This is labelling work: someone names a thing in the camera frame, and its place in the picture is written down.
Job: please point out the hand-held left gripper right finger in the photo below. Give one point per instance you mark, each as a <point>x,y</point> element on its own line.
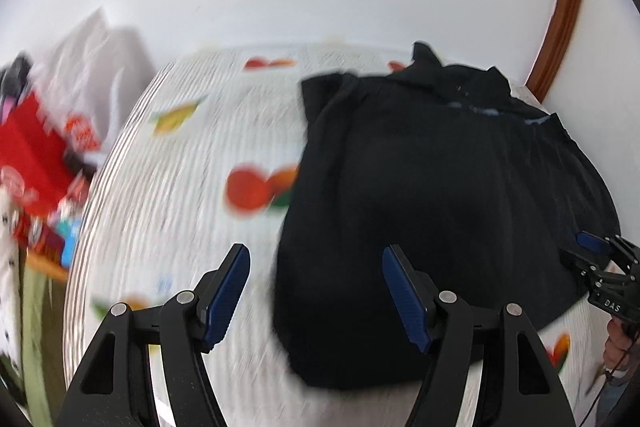
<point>405,297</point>

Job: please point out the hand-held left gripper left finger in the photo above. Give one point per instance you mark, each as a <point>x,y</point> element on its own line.
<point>227,297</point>

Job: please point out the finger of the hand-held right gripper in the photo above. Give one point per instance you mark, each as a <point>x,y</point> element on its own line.
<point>580,267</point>
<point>592,242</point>

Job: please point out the black white blue zip jacket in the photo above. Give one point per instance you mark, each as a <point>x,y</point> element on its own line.
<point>425,187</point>

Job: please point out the person's right hand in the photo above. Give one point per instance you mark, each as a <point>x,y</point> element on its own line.
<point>614,349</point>

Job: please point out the fruit print lace tablecloth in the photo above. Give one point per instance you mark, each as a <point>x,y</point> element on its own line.
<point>175,227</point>

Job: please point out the green cloth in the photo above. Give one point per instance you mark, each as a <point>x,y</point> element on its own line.
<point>40,347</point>

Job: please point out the white spotted plush toy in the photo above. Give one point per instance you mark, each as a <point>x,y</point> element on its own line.
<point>7,267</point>

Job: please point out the red paper shopping bag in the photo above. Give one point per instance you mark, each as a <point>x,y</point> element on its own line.
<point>35,152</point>

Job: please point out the white plastic bag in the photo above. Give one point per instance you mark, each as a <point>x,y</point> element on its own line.
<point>100,62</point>

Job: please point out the brown wooden door frame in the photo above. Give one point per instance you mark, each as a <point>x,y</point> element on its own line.
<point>565,7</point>

